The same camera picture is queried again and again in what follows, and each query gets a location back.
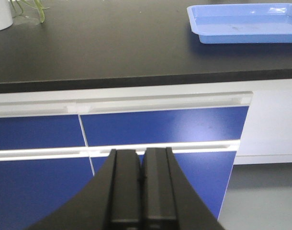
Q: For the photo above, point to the blue plastic tray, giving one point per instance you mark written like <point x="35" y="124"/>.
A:
<point x="242" y="23"/>

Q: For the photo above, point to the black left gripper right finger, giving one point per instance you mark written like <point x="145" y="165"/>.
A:
<point x="169" y="201"/>

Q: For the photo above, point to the white cylindrical pot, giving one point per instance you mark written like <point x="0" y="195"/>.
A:
<point x="5" y="15"/>

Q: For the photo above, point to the green plant leaves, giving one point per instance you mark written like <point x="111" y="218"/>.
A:
<point x="35" y="4"/>

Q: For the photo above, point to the blue white bench cabinet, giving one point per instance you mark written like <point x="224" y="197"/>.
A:
<point x="53" y="143"/>

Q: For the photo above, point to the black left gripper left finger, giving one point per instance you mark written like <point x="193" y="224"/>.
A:
<point x="110" y="201"/>

